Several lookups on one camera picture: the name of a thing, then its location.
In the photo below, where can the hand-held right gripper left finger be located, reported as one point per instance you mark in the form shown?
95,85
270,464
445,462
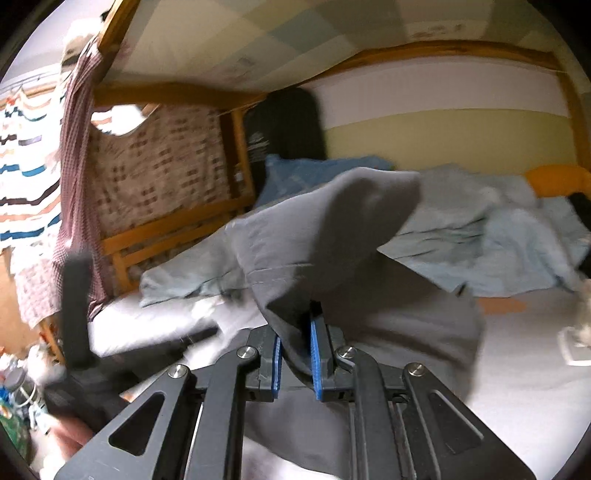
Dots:
277,364

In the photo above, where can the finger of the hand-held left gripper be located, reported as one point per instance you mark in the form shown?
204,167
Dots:
76,309

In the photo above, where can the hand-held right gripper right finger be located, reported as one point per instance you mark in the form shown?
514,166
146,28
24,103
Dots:
316,364

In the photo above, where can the grey jacket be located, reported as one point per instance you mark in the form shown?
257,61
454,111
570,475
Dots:
351,221

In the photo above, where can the person's left hand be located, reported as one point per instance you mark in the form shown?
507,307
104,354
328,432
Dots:
69,438

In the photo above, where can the pink patterned cloth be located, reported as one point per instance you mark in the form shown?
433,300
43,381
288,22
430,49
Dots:
37,286

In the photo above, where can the white striped cloth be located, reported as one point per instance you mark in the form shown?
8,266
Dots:
27,175

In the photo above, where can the red checked shirt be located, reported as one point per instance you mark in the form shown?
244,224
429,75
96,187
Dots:
76,161

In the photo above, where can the brown patterned curtain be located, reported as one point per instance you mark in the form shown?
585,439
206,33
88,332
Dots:
175,161

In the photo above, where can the blue pillow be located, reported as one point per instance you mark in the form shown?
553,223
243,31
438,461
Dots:
295,180

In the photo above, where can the light blue duvet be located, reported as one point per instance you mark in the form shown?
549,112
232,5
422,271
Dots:
461,230

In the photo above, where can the black hanging garment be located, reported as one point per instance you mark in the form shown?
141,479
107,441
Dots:
286,129

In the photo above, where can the white sweatshirt with black print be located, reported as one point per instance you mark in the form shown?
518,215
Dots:
584,314

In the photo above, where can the orange pillow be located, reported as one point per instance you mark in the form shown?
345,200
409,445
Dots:
558,180

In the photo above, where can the black jacket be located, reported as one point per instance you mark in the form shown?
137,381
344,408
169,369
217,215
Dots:
582,203

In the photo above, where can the wooden bunk bed frame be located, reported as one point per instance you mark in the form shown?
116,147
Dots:
161,235

